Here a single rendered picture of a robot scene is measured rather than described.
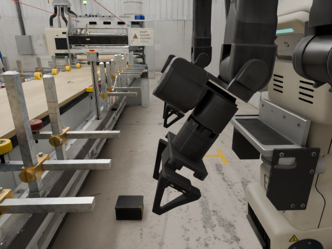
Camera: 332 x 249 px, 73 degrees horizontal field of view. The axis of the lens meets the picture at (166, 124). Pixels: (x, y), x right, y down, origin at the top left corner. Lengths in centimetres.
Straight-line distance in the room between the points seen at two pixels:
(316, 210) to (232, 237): 115
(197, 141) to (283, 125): 34
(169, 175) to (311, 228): 50
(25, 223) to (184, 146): 70
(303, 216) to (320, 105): 28
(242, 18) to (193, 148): 19
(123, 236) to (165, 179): 147
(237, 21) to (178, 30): 1087
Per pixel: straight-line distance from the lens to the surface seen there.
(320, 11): 41
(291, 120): 61
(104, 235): 181
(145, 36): 479
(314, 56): 40
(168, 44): 1114
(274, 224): 72
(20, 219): 96
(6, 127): 126
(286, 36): 60
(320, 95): 56
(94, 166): 94
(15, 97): 90
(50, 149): 159
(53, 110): 114
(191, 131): 34
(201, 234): 178
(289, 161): 55
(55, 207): 76
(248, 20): 33
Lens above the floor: 125
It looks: 19 degrees down
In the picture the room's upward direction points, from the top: straight up
